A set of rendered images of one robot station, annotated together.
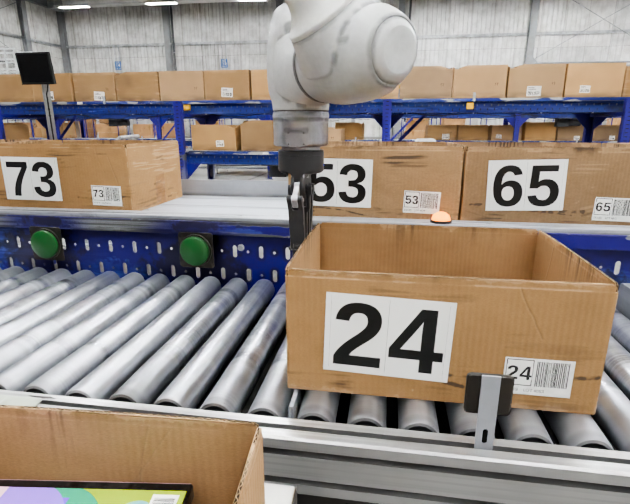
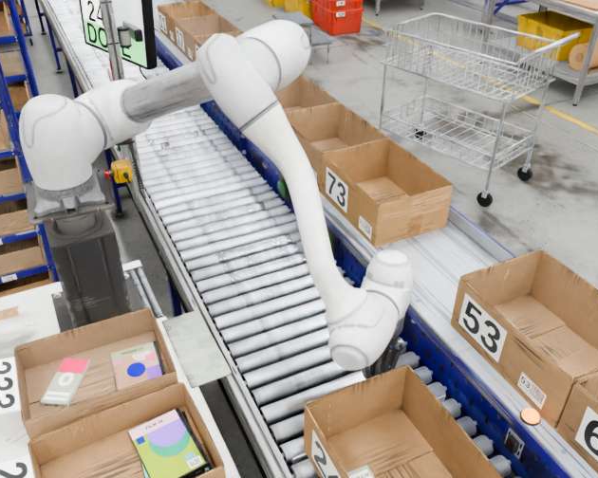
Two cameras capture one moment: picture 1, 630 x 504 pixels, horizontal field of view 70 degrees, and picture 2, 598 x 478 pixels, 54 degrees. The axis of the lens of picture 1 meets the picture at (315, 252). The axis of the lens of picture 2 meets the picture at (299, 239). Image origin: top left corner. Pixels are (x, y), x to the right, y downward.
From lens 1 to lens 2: 1.16 m
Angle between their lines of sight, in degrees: 53
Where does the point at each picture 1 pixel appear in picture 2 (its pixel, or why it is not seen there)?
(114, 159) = (372, 209)
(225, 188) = (478, 238)
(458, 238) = (471, 449)
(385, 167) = (513, 344)
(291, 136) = not seen: hidden behind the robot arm
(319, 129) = not seen: hidden behind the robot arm
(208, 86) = not seen: outside the picture
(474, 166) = (576, 399)
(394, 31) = (342, 354)
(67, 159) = (352, 191)
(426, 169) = (541, 370)
